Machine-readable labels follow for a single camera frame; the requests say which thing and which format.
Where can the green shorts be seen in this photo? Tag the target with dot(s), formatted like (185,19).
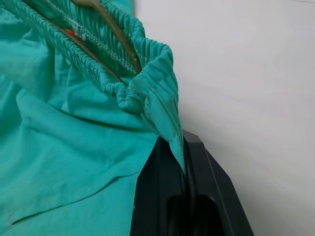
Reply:
(61,147)

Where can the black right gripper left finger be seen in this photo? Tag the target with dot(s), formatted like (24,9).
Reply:
(157,196)

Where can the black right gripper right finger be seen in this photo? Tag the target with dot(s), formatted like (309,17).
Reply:
(214,196)

